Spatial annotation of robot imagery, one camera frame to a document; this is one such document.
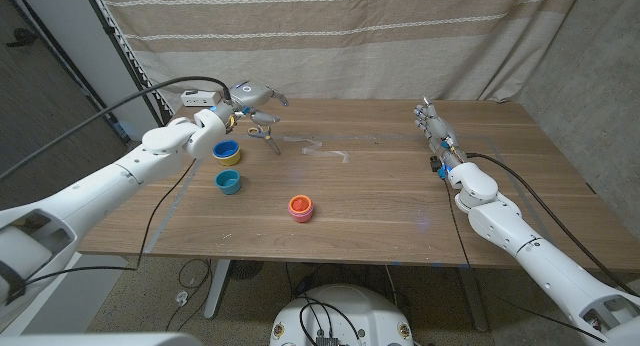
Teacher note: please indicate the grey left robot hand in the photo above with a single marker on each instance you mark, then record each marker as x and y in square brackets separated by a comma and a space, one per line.
[250, 93]

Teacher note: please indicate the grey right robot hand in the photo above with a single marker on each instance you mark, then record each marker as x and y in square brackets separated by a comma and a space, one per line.
[440, 133]

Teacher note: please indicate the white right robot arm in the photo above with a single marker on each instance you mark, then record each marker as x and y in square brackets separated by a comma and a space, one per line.
[540, 256]

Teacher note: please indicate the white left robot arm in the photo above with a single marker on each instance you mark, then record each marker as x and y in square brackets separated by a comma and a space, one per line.
[100, 186]

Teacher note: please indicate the white domed robot base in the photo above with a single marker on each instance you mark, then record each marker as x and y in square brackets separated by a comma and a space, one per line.
[360, 311]

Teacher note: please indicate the clear tape strip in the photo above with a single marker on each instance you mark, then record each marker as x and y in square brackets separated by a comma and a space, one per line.
[325, 153]

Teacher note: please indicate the white power strip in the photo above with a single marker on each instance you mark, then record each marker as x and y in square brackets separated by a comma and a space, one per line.
[197, 100]

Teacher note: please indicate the beige striped curtain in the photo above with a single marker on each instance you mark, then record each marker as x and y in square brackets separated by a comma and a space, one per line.
[325, 51]

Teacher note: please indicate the teal plastic cup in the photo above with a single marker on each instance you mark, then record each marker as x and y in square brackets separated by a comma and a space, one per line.
[228, 186]

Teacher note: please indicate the orange plastic cup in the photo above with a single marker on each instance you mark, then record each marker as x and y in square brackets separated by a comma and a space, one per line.
[300, 204]

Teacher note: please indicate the pink plastic cup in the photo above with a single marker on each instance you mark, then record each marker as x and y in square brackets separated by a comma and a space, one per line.
[301, 218]

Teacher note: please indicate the black curtain stand pole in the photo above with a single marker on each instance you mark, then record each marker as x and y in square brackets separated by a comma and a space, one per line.
[109, 30]

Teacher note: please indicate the grey table leg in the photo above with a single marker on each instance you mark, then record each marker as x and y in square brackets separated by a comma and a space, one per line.
[472, 301]

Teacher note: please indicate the black round floor object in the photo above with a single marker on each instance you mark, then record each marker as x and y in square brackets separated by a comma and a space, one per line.
[245, 269]

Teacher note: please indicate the white table leg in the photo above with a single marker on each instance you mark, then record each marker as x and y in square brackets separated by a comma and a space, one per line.
[216, 291]

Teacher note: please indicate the dark textured door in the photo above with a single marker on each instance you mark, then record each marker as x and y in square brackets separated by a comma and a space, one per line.
[45, 86]

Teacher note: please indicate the white floor plug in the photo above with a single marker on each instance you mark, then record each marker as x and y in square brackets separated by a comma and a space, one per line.
[182, 298]

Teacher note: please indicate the white platform box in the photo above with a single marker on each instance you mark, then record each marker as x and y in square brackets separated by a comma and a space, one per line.
[85, 296]

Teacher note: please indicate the white robot torso edge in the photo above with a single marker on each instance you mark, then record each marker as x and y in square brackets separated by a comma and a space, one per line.
[100, 339]

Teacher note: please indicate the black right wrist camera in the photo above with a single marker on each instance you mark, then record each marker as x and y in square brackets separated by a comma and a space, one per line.
[435, 164]

